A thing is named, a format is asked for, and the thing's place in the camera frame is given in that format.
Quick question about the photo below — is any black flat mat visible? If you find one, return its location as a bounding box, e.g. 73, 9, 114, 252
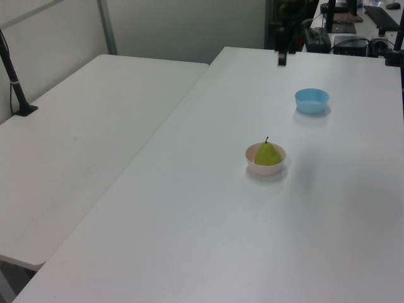
329, 22, 358, 35

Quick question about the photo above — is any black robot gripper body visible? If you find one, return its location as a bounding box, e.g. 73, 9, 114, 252
275, 26, 298, 54

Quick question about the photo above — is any pink plastic bowl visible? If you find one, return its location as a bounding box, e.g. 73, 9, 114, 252
244, 143, 287, 177

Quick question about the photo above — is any black camera pole with clamp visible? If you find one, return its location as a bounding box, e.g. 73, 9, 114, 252
384, 22, 404, 68

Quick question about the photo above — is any black cable along pole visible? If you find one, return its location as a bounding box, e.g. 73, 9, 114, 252
0, 30, 16, 116

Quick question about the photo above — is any dark box with green part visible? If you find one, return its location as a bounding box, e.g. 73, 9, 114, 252
302, 27, 331, 53

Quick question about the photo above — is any brown wooden board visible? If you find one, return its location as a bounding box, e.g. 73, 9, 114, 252
331, 11, 364, 23

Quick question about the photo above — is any blue plastic bowl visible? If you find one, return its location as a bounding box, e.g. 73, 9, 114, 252
294, 88, 330, 114

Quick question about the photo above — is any black electronics box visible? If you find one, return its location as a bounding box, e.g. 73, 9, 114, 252
331, 35, 371, 57

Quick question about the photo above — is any black camera pole with base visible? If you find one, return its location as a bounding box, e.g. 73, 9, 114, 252
0, 28, 39, 118

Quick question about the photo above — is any black keyboard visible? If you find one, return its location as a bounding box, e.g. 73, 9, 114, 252
363, 4, 401, 32

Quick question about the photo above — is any black thin stand pole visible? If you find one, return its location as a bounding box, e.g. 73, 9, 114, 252
326, 0, 336, 32

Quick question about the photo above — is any green pear with stem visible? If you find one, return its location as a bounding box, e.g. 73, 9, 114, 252
254, 136, 283, 167

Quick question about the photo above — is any grey metal partition post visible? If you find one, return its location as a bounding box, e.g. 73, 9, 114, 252
96, 0, 118, 56

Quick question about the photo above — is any grey device with orange part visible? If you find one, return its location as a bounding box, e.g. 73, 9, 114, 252
369, 28, 389, 58

